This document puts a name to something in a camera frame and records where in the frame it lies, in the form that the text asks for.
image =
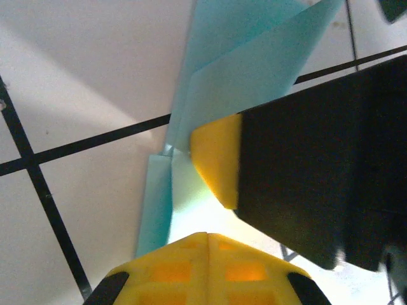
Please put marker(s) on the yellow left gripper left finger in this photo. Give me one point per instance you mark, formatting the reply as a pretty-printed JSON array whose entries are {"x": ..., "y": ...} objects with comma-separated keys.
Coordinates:
[{"x": 165, "y": 273}]

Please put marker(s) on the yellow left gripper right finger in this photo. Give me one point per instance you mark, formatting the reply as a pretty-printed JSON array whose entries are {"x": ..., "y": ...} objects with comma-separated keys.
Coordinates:
[{"x": 248, "y": 273}]

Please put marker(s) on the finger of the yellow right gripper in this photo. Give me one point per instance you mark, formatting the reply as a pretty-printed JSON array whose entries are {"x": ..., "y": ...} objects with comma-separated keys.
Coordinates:
[{"x": 286, "y": 159}]

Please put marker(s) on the light blue cloth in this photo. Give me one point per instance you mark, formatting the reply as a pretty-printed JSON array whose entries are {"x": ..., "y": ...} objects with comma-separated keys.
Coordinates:
[{"x": 248, "y": 47}]

